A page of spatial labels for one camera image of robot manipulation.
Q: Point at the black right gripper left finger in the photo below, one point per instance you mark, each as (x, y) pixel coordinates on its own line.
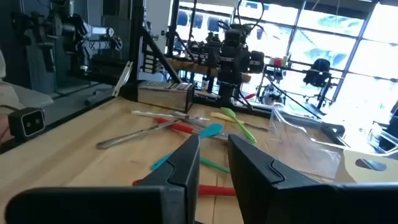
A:
(174, 196)

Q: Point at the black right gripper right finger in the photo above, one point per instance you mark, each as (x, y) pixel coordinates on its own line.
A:
(280, 202)

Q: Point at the green silicone spatula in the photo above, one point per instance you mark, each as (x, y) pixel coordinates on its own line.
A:
(241, 126)

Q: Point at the red spoon with metal stem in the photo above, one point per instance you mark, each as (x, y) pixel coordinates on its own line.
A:
(174, 125)

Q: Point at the steel butter knife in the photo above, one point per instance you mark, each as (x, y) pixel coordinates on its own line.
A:
(130, 136)

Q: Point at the blue silicone spatula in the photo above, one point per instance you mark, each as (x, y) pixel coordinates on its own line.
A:
(211, 130)

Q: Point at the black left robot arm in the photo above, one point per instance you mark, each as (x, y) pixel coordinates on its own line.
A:
(256, 62)

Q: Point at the black background robot arm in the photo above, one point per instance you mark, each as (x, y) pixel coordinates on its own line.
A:
(62, 29)

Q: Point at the wooden background table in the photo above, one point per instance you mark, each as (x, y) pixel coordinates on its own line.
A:
(186, 65)

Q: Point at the clear plastic bin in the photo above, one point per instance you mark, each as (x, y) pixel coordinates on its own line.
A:
(384, 140)
(295, 143)

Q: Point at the metal box grater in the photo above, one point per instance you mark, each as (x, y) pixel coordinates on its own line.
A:
(164, 95)

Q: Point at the black background machine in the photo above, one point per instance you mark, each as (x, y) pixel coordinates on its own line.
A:
(320, 73)

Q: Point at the white curved strip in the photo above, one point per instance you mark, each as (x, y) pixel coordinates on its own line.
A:
(122, 77)

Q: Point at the person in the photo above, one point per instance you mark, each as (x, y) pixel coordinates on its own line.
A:
(18, 98)

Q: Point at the black table-level camera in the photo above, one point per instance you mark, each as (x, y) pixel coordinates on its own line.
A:
(29, 123)

